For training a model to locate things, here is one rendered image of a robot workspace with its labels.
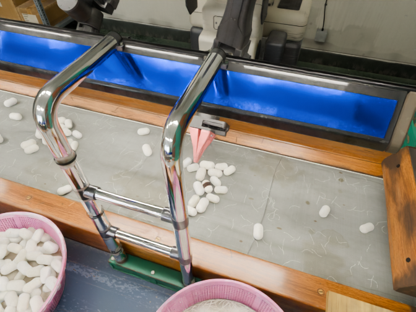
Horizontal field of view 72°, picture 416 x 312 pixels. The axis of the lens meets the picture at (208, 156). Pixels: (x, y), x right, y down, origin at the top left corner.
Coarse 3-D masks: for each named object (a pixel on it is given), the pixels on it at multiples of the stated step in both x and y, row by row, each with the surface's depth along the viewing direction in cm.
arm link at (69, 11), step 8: (64, 0) 68; (72, 0) 68; (80, 0) 69; (88, 0) 72; (96, 0) 74; (112, 0) 76; (64, 8) 68; (72, 8) 68; (80, 8) 70; (88, 8) 72; (104, 8) 76; (112, 8) 78; (72, 16) 71; (80, 16) 71; (88, 16) 73
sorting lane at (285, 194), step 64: (0, 128) 83; (128, 128) 83; (128, 192) 68; (192, 192) 68; (256, 192) 68; (320, 192) 68; (384, 192) 68; (256, 256) 57; (320, 256) 57; (384, 256) 57
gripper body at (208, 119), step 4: (196, 112) 63; (196, 116) 62; (200, 116) 62; (204, 116) 62; (208, 116) 62; (212, 116) 62; (216, 116) 63; (204, 120) 62; (208, 120) 61; (212, 120) 61; (216, 120) 61; (208, 124) 62; (212, 124) 62; (216, 124) 61; (220, 124) 61; (224, 124) 61; (224, 128) 61; (228, 128) 65
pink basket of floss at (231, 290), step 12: (192, 288) 51; (204, 288) 52; (216, 288) 52; (228, 288) 52; (240, 288) 51; (252, 288) 50; (168, 300) 49; (180, 300) 51; (192, 300) 52; (240, 300) 53; (252, 300) 51; (264, 300) 50
